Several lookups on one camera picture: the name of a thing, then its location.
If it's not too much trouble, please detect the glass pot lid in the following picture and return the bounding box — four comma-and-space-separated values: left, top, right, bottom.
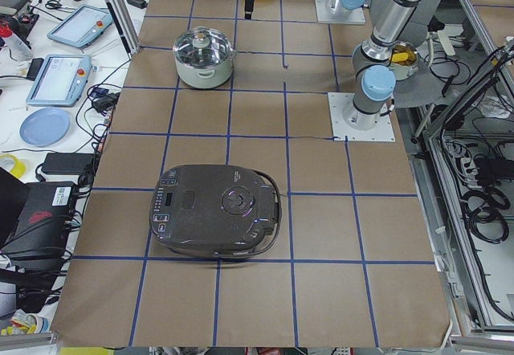
173, 26, 235, 69

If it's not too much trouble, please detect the pale green cooking pot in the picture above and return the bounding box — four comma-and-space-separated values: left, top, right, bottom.
174, 49, 236, 89

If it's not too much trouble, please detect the steel bowl with yellow items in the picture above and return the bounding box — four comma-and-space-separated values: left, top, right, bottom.
389, 42, 418, 81

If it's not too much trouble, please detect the far blue teach pendant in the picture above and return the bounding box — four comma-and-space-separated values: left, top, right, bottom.
47, 5, 113, 48

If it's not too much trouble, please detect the blue teach pendant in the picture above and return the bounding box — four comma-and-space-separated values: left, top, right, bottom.
47, 5, 113, 48
26, 54, 92, 107

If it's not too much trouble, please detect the grey chair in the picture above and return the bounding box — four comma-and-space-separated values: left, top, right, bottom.
393, 6, 439, 108

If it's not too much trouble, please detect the near blue teach pendant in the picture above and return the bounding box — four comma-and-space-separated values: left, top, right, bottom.
26, 54, 92, 107

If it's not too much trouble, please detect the dark grey rice cooker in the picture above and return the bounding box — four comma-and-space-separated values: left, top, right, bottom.
149, 164, 282, 259

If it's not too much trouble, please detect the white spray bottle red cap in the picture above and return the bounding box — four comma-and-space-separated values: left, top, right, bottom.
0, 21, 34, 61

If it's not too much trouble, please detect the light blue plate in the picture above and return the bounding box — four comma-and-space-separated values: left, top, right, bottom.
19, 108, 71, 147

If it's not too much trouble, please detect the black power adapter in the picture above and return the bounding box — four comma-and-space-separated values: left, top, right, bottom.
41, 153, 93, 175

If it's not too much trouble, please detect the yellow tape roll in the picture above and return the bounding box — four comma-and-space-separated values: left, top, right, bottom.
0, 153, 27, 178

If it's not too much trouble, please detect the brown paper table cover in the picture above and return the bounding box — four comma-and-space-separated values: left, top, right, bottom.
51, 0, 451, 349

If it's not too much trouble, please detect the black computer box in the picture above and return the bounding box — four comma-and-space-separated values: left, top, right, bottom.
1, 180, 79, 261

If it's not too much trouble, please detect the aluminium frame post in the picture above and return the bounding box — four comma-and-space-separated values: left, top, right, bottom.
105, 0, 141, 55

